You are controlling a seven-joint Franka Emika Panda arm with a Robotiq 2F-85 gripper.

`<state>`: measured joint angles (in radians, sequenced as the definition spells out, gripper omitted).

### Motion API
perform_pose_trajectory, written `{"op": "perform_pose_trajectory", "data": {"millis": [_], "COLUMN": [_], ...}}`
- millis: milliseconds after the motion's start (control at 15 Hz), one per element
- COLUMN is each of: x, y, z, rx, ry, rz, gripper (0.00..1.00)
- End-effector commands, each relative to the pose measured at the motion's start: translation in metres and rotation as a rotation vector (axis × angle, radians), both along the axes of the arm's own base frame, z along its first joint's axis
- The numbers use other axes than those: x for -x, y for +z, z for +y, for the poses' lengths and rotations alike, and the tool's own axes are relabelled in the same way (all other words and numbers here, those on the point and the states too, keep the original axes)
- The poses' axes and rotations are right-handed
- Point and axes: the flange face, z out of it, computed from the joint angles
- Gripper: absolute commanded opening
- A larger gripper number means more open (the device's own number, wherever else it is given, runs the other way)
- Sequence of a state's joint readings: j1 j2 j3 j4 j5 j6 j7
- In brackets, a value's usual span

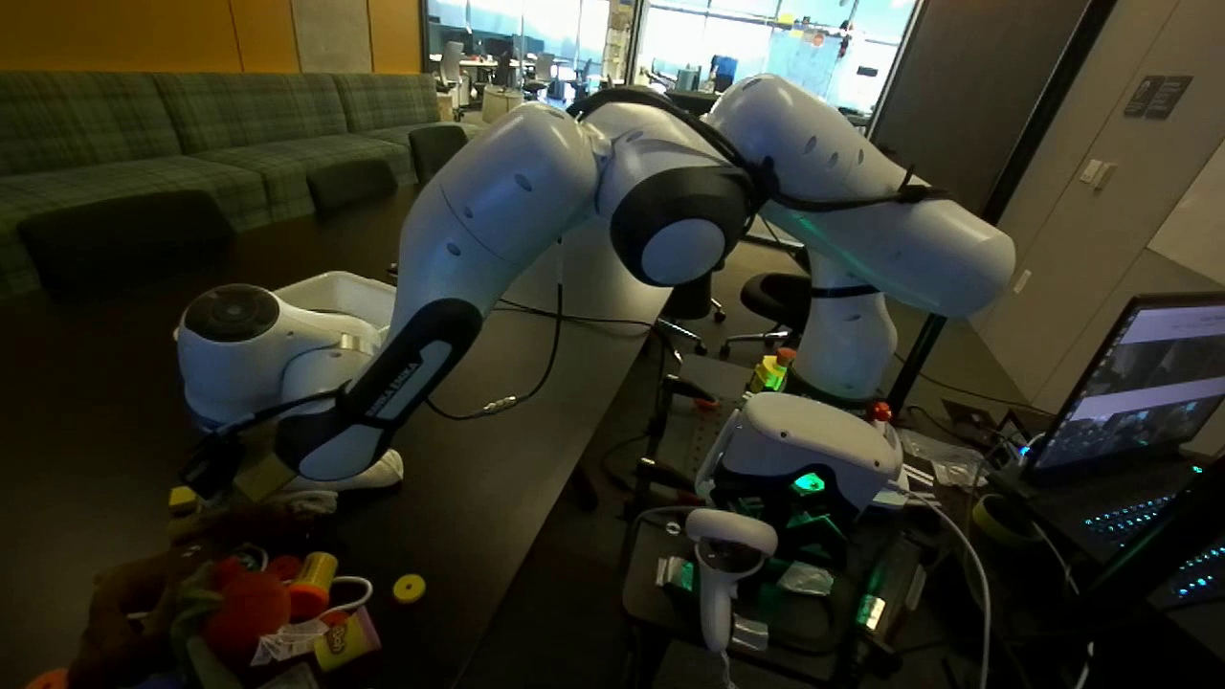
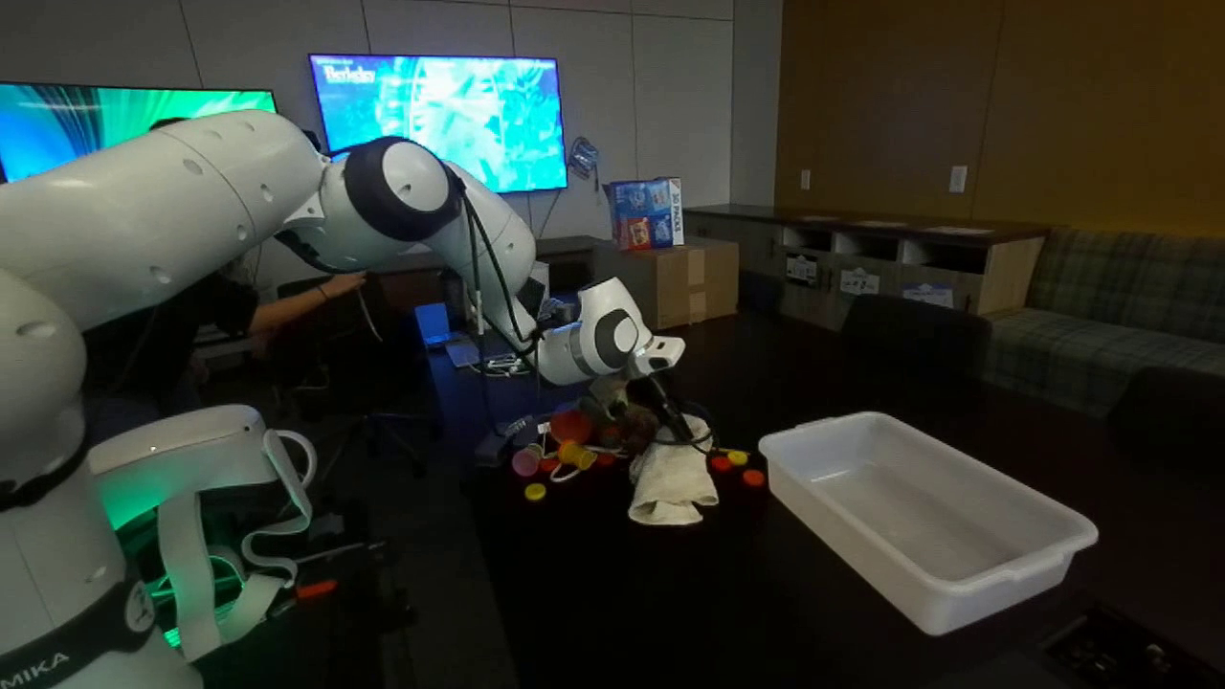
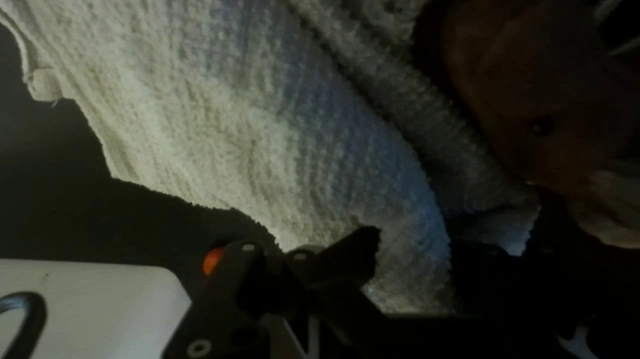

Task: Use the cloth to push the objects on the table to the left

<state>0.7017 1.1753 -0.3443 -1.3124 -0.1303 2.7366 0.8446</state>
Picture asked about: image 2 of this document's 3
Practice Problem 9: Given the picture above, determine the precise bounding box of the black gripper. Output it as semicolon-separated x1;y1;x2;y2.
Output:
622;360;705;453

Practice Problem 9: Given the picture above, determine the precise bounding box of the white terry cloth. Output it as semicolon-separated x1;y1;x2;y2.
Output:
622;412;728;531

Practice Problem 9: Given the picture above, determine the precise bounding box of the orange round toy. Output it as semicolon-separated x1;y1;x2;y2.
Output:
550;406;598;449

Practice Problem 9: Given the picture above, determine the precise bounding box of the yellow-green soft toy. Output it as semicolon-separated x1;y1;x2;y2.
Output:
555;436;605;476

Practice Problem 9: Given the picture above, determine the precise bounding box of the operator bare forearm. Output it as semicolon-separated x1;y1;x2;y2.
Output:
245;278;348;357

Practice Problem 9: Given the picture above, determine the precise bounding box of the operator hand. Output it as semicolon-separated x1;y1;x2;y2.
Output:
323;267;375;306

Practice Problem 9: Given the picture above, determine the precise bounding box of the cardboard box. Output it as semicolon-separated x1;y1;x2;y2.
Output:
622;239;742;333

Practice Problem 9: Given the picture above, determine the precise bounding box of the blue printed package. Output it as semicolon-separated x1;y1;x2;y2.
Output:
605;172;690;253

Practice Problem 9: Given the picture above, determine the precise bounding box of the black chair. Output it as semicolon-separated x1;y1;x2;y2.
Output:
1105;367;1225;477
837;293;995;403

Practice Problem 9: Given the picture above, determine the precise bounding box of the white plastic bin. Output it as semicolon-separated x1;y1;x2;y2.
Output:
753;408;1101;638

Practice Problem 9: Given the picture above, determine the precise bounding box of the wooden shelf cabinet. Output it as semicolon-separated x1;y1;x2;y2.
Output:
685;204;1047;323

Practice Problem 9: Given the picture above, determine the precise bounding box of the plaid sofa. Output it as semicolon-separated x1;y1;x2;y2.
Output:
981;227;1225;425

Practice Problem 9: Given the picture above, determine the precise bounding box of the white VR headset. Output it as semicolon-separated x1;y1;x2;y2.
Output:
74;403;323;665

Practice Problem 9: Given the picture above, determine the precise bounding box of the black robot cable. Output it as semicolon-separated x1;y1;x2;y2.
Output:
453;186;546;374

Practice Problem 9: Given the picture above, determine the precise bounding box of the wall screen with blue map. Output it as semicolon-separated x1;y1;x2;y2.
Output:
305;51;569;199

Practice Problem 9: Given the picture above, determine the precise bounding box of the red-handled tool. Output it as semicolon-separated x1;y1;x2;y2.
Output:
260;578;346;616

